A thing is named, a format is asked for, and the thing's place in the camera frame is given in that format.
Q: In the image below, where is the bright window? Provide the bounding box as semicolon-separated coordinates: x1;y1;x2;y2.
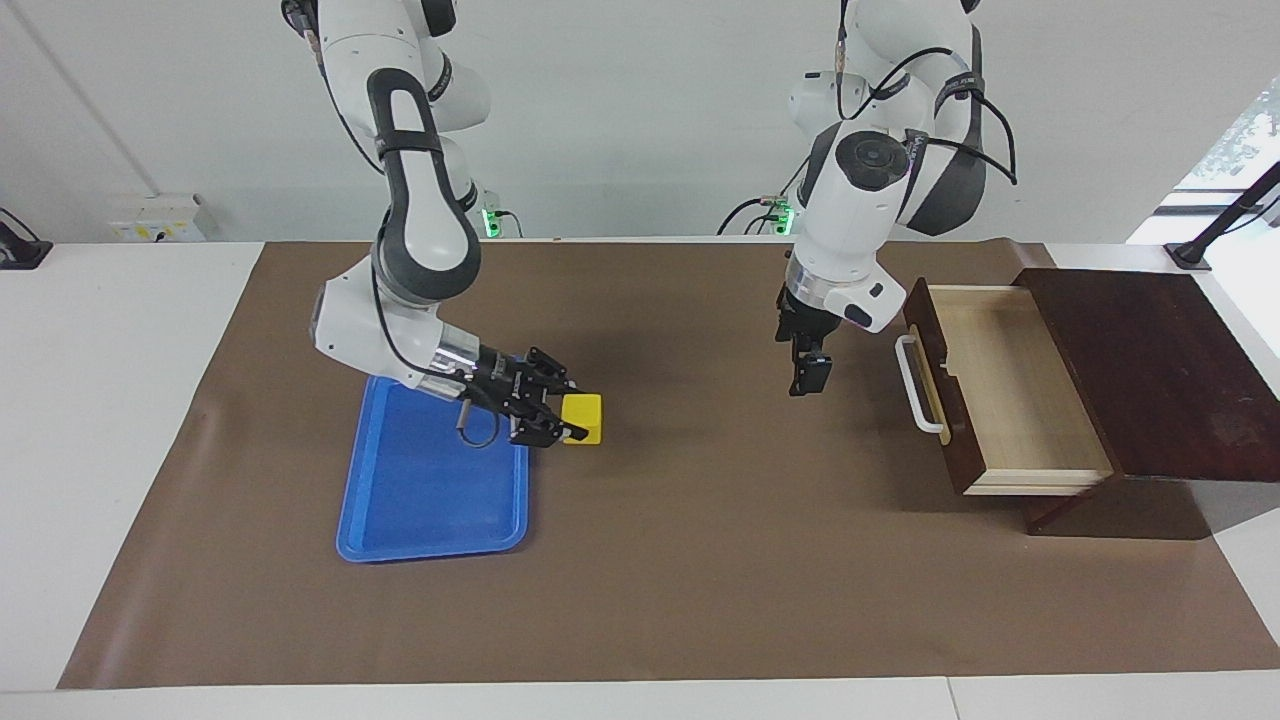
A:
1165;80;1280;216

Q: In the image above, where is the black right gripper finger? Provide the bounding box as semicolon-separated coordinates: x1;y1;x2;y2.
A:
510;403;592;449
524;346;582;396

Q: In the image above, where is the brown table mat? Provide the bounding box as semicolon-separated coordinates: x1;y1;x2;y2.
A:
57;238;1280;691

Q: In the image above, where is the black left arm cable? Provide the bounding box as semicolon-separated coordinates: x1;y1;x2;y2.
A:
836;0;1019;188

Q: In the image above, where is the white drawer handle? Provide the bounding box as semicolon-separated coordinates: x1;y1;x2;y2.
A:
893;333;951;446

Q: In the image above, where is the small black table clamp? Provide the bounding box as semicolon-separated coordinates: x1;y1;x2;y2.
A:
0;208;53;269

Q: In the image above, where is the dark wooden drawer cabinet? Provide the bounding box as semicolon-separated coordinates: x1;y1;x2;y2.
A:
1010;267;1280;541

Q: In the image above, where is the white wall power socket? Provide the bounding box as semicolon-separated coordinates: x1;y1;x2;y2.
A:
108;195;206;243

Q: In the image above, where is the wooden drawer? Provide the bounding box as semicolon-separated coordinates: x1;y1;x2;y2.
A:
893;283;1116;498

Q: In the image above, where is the yellow cube block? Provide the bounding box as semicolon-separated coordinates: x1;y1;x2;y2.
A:
562;393;604;446

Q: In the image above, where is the blue plastic tray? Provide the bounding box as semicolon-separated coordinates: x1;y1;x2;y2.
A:
335;360;531;564

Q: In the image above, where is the black angled stand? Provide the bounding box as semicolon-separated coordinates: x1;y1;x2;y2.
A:
1165;160;1280;271

